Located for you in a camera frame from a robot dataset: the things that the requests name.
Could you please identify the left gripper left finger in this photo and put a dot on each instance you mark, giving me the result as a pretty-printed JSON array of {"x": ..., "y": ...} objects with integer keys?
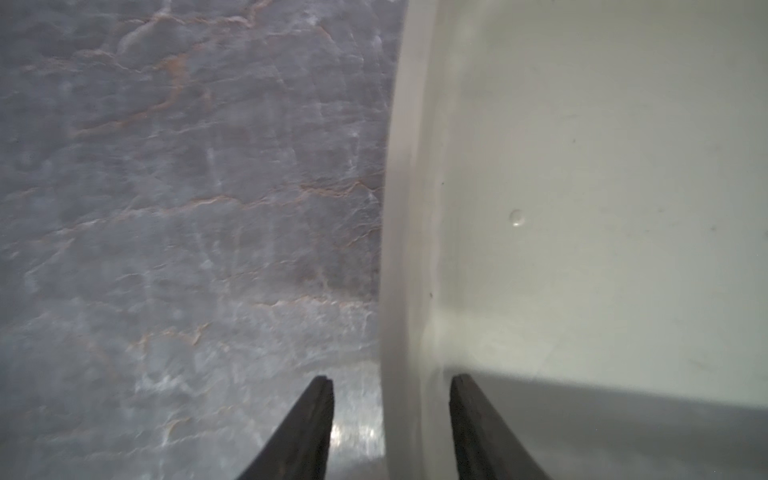
[{"x": 298, "y": 449}]

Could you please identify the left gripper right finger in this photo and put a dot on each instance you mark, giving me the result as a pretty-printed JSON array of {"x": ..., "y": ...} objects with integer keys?
[{"x": 485, "y": 447}]

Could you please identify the grey-green plastic storage box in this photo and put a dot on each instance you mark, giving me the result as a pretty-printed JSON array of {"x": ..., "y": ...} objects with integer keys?
[{"x": 575, "y": 214}]

